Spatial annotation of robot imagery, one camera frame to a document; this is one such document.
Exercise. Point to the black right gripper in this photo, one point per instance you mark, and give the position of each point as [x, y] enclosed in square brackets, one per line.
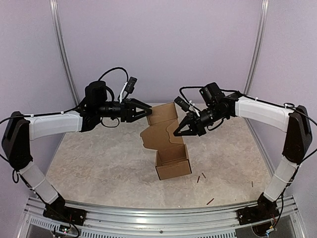
[195, 123]

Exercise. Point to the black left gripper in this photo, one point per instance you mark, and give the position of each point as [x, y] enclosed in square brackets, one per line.
[128, 113]

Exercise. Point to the brown cardboard box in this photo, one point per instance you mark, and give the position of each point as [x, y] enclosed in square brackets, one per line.
[172, 159]

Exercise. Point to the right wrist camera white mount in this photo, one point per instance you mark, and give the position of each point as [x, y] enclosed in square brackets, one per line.
[186, 106]

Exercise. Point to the right aluminium frame post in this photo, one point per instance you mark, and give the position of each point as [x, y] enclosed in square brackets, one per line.
[257, 46]

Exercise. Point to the aluminium frame post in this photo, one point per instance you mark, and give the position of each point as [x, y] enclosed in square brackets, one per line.
[257, 46]
[62, 51]

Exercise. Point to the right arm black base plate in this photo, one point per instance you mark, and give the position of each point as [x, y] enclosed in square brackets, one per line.
[248, 215]

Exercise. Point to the front aluminium frame rail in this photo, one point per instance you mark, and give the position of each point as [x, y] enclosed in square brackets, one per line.
[120, 222]

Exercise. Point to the left aluminium frame post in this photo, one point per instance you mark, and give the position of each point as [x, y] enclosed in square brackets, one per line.
[62, 51]

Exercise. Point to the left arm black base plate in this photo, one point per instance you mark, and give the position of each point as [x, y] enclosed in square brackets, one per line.
[59, 212]

